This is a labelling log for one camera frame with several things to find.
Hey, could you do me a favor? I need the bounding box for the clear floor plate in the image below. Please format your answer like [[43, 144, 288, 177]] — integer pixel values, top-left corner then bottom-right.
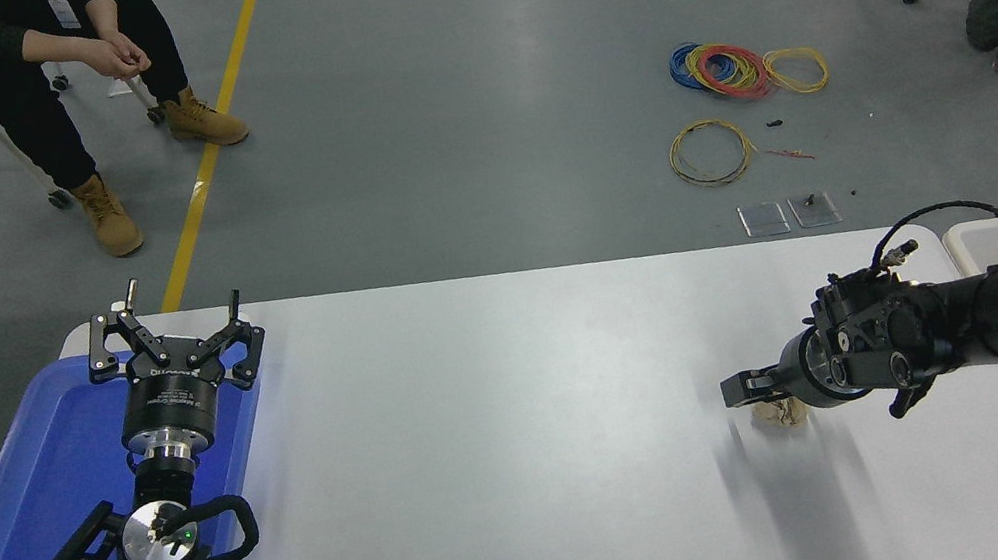
[[786, 189, 844, 232], [736, 199, 792, 241]]

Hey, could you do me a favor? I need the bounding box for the yellow and black wire coil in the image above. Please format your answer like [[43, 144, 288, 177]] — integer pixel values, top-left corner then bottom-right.
[[663, 112, 762, 195]]

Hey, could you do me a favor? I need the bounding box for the blue wire coil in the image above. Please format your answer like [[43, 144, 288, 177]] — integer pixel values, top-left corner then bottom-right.
[[666, 39, 717, 96]]

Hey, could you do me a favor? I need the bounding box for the seated person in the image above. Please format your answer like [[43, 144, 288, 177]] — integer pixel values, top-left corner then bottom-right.
[[0, 0, 267, 280]]

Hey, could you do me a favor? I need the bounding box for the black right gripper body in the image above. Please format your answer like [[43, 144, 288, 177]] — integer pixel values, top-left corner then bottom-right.
[[762, 327, 828, 417]]

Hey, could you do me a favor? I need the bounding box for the red wire coil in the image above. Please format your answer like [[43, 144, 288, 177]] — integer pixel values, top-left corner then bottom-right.
[[684, 36, 777, 111]]

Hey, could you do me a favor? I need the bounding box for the tan paper ball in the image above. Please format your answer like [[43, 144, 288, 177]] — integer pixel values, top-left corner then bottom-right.
[[749, 391, 810, 437]]

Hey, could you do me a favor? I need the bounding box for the seated person's left hand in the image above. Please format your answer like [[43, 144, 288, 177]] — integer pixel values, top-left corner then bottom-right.
[[104, 20, 155, 81]]

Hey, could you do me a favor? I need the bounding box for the short red wire piece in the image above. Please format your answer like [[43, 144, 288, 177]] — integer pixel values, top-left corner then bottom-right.
[[763, 141, 816, 168]]

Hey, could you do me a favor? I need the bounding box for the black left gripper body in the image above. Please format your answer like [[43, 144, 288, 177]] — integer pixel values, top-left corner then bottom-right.
[[110, 342, 234, 455]]

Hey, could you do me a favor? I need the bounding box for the seated person's right hand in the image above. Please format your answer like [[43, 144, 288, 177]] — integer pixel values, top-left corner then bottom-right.
[[79, 29, 141, 84]]

